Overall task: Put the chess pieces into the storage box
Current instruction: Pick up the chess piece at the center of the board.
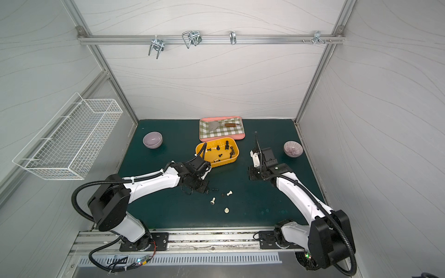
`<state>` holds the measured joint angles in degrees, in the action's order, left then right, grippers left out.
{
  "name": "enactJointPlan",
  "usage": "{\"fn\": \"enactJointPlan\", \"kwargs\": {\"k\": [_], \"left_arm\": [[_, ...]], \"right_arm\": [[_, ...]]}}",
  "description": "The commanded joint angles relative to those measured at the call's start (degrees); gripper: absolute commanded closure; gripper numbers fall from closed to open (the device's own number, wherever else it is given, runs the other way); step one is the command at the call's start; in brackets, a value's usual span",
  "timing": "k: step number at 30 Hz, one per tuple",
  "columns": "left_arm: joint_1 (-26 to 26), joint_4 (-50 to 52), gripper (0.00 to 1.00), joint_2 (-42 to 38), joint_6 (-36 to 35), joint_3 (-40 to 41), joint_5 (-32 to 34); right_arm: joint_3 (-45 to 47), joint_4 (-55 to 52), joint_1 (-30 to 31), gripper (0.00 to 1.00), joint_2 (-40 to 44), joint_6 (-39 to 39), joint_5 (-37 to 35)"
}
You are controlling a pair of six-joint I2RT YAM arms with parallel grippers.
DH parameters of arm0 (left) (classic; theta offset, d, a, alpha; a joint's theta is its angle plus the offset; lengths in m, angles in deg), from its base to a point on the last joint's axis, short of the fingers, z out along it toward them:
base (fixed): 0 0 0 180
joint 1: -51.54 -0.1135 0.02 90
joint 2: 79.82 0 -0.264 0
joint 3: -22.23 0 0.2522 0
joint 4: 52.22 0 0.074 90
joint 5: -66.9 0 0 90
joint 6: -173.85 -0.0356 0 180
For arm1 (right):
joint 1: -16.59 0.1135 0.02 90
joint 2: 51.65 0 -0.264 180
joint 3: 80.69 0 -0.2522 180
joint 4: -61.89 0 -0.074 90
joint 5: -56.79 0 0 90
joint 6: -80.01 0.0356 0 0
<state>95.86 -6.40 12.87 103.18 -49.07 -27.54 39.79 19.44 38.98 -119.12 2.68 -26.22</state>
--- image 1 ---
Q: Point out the metal bracket right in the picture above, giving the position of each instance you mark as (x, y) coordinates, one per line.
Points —
(316, 39)

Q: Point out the metal u-bolt clamp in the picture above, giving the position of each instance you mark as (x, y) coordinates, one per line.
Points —
(191, 38)
(157, 46)

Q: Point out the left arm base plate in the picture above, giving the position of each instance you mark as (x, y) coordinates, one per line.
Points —
(155, 241)

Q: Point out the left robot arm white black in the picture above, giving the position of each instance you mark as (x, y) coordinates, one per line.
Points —
(105, 203)

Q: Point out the pink patterned bowl right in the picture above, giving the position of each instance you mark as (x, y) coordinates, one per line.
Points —
(293, 149)

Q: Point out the pink tray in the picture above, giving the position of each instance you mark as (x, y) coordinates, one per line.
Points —
(222, 128)

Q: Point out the metal u-bolt clamp middle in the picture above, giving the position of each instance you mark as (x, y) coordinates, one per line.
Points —
(191, 38)

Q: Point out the white wire basket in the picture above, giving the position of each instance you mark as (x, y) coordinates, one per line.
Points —
(68, 145)

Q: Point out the spatula with wooden handle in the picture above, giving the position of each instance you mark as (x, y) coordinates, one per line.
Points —
(217, 124)

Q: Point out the aluminium crossbar rail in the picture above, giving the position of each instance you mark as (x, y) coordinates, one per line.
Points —
(206, 39)

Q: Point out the metal u-bolt clamp left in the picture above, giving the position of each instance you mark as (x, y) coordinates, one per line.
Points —
(157, 46)

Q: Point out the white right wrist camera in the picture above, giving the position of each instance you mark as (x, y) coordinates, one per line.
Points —
(256, 155)

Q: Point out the yellow plastic storage box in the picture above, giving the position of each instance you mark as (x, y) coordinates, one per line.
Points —
(214, 153)

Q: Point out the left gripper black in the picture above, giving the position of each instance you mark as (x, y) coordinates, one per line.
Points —
(200, 165)

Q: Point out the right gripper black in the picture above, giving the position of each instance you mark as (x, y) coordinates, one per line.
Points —
(266, 154)

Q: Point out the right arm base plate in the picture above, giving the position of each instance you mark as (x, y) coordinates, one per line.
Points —
(268, 241)

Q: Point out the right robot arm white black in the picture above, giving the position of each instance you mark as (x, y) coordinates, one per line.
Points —
(327, 239)

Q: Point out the green checkered cloth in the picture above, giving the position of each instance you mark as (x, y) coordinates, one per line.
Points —
(222, 128)

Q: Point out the purple bowl left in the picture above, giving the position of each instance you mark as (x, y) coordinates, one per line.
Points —
(153, 140)

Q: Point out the metal hook clamp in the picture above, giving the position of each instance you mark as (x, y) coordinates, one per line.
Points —
(232, 37)

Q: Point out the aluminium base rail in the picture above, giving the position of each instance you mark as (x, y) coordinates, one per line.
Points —
(196, 240)

